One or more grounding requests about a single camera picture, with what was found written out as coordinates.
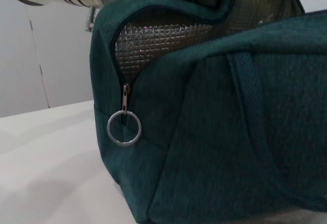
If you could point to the dark teal insulated bag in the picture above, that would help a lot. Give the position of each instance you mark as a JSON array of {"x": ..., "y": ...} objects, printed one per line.
[{"x": 230, "y": 132}]

